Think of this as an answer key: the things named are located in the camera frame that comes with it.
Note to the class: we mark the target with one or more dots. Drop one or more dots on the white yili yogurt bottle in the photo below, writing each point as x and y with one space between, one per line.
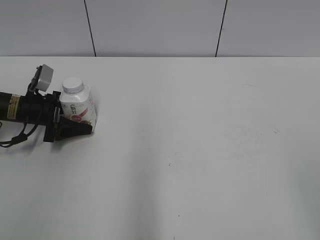
79 107

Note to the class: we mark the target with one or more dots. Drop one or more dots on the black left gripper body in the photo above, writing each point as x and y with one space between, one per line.
41 110

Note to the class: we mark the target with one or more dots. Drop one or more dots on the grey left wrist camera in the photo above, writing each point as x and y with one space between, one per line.
41 80

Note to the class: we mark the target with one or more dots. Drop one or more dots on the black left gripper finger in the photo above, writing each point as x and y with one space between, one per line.
68 128

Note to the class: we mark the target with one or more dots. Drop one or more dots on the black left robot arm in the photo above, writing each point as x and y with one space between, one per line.
9 111

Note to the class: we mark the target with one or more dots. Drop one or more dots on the white plastic bottle cap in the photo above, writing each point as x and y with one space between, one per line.
73 85

